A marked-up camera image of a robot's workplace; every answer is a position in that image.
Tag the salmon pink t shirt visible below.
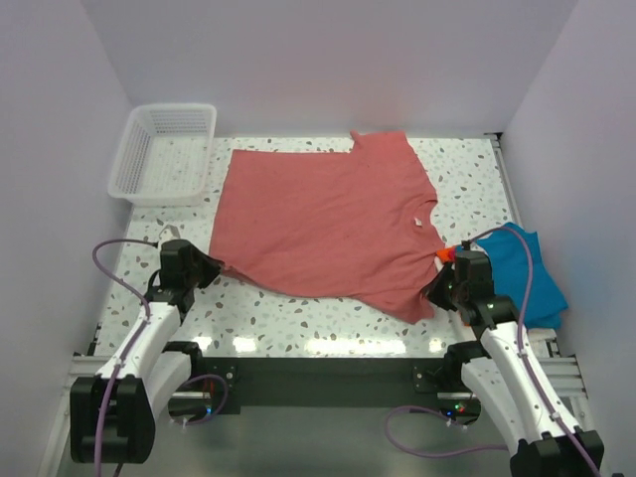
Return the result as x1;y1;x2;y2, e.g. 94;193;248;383
210;132;443;324

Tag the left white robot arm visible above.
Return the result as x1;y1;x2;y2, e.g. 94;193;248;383
70;238;231;473

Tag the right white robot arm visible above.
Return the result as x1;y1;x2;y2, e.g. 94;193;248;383
421;250;604;476

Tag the orange folded t shirt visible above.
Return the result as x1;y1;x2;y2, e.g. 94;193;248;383
435;245;459;263

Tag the blue folded t shirt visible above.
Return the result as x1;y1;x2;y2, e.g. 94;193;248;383
476;223;568;330

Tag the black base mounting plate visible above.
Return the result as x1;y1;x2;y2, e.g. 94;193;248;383
148;356;486;426

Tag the white plastic laundry basket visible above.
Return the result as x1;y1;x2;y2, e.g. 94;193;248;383
107;103;218;207

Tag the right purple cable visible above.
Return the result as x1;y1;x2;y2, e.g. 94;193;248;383
386;226;605;477

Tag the purple cable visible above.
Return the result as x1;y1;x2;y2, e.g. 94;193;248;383
386;226;605;477
91;238;231;477

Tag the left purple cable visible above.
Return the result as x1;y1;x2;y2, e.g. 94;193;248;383
91;238;231;477

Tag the aluminium frame rail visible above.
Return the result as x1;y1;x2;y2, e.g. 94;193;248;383
533;337;587;398

